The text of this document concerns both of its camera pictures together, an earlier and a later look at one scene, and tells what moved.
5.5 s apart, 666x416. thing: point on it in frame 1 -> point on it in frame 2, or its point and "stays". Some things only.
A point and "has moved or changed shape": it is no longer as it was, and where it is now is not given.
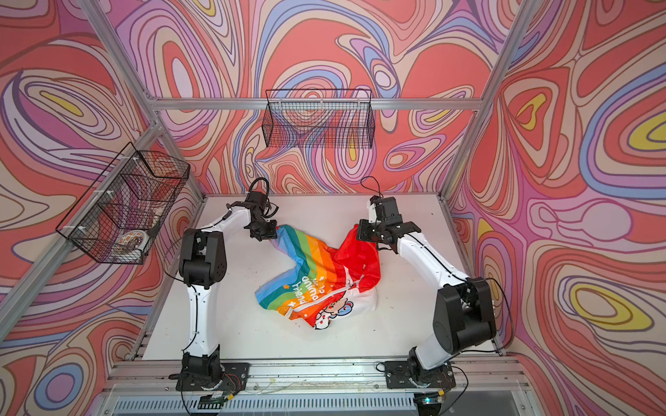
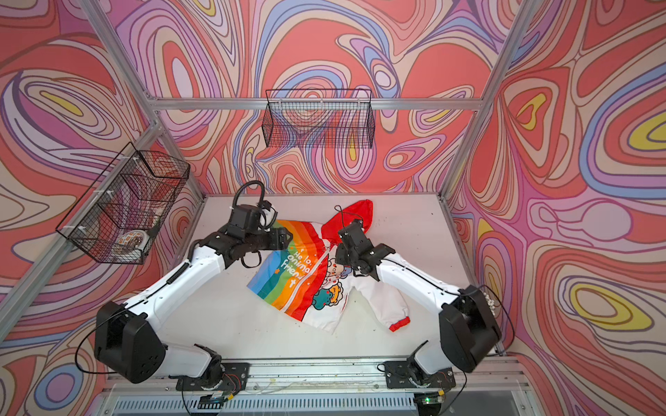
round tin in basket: [135, 238] stays
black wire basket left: [116, 219] stays
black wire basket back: [318, 119] stays
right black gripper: [362, 230] -> [340, 255]
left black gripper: [271, 234] -> [277, 237]
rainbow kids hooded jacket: [329, 282] has moved or changed shape
